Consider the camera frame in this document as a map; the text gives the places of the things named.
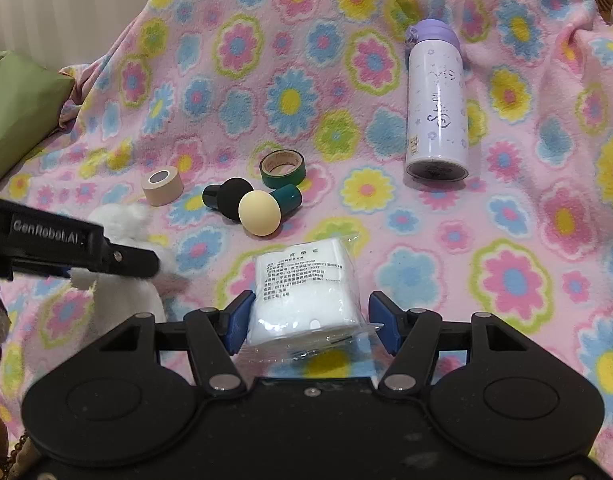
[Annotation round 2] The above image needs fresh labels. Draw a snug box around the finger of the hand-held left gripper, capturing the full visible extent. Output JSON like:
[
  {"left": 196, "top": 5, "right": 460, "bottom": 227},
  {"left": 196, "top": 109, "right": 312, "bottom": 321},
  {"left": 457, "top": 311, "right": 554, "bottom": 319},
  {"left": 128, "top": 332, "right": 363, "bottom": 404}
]
[{"left": 101, "top": 237, "right": 161, "bottom": 279}]

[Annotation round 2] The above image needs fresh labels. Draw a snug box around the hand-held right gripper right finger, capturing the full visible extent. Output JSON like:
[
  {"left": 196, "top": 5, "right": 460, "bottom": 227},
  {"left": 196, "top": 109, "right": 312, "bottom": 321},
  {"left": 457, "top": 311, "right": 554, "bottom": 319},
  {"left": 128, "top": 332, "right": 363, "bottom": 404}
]
[{"left": 369, "top": 291, "right": 532, "bottom": 393}]

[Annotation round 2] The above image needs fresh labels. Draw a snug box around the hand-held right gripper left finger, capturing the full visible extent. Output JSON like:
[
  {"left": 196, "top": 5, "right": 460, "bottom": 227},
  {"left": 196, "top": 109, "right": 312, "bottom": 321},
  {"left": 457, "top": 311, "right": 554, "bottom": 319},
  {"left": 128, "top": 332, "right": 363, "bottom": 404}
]
[{"left": 94, "top": 290, "right": 257, "bottom": 392}]

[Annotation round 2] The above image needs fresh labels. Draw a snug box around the white plush bunny keychain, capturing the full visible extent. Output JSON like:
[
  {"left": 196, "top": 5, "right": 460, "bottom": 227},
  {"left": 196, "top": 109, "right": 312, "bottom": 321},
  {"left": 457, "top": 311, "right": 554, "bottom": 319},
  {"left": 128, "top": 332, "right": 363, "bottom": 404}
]
[{"left": 69, "top": 202, "right": 187, "bottom": 322}]

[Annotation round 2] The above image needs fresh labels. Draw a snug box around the white cotton pads plastic pack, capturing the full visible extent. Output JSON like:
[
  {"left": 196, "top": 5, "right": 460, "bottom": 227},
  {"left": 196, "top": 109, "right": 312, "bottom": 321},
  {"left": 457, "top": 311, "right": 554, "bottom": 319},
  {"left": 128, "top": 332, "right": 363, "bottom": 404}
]
[{"left": 234, "top": 232, "right": 380, "bottom": 366}]

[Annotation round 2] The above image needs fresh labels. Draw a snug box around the black microphone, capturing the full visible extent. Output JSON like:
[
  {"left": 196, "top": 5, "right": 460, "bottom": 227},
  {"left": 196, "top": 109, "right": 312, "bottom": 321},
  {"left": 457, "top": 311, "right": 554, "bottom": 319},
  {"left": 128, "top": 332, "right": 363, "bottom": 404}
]
[{"left": 202, "top": 177, "right": 257, "bottom": 223}]

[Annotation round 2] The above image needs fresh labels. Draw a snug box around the green tape roll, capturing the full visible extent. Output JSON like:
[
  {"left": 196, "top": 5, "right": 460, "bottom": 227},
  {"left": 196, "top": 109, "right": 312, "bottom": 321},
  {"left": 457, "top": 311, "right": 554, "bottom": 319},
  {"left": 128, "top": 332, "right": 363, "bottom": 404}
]
[{"left": 259, "top": 150, "right": 307, "bottom": 188}]

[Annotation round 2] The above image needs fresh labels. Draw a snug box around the beige tape roll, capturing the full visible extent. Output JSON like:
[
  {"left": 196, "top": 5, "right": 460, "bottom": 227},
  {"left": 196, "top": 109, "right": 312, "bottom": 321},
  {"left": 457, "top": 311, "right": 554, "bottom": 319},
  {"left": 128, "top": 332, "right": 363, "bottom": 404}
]
[{"left": 141, "top": 165, "right": 184, "bottom": 207}]

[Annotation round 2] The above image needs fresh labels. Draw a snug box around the green printed pillow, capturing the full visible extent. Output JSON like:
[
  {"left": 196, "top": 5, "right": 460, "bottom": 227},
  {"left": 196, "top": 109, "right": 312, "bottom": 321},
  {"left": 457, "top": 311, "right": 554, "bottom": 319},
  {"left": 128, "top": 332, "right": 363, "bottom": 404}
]
[{"left": 0, "top": 50, "right": 76, "bottom": 193}]

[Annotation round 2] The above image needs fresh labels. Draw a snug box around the purple white thermos bottle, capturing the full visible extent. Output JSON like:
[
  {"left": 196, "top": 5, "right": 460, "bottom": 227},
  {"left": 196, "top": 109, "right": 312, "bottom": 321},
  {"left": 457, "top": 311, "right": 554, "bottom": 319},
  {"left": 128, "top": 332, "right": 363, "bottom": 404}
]
[{"left": 404, "top": 18, "right": 470, "bottom": 181}]

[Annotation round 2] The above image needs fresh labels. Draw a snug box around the pink floral fleece blanket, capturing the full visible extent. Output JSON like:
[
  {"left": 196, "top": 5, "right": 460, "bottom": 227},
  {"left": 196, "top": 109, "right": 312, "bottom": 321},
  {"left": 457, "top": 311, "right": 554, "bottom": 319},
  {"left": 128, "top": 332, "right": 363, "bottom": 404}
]
[{"left": 0, "top": 0, "right": 613, "bottom": 461}]

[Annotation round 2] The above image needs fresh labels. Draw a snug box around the yellow sponge teal handle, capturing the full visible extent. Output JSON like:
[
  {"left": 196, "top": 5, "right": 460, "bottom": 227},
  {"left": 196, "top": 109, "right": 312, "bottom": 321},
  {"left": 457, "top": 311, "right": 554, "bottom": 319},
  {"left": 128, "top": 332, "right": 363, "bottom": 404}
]
[{"left": 238, "top": 184, "right": 303, "bottom": 238}]

